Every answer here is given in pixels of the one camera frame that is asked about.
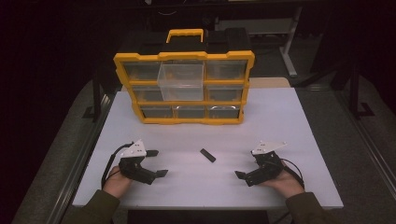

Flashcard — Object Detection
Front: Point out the black metal stand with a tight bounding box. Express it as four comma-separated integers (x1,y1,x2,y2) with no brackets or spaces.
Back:
81,69,110,120
347,60,375,119

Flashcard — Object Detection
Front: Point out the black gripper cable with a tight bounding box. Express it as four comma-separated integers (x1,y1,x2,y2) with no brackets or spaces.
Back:
100,142,135,189
279,158,306,189

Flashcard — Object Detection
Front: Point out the yellow black drawer organizer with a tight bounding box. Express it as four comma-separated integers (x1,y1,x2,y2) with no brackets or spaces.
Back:
112,28,256,126

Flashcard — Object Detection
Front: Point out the clear plastic drawer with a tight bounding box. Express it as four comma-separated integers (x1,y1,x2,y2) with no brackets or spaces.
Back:
156,60,205,102

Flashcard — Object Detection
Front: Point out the person's left hand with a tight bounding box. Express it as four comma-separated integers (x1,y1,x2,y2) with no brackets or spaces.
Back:
102,165,134,200

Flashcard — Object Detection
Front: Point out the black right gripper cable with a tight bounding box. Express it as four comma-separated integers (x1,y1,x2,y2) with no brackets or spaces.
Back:
279,158,306,189

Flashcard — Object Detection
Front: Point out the person's right hand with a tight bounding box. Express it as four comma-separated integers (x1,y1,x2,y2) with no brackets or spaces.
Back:
259,159,305,200

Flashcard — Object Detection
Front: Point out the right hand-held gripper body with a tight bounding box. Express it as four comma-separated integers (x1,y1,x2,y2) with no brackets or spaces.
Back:
244,140,288,188

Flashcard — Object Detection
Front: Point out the black case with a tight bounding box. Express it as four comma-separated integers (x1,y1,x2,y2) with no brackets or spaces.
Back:
206,27,252,53

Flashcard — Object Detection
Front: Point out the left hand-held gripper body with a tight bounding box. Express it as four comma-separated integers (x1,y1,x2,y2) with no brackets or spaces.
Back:
118,138,158,186

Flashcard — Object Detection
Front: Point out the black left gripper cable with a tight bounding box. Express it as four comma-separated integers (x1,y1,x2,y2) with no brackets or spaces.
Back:
100,142,135,189

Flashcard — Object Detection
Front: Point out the small black rectangular block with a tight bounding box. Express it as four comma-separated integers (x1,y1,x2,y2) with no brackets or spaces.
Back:
199,147,217,163

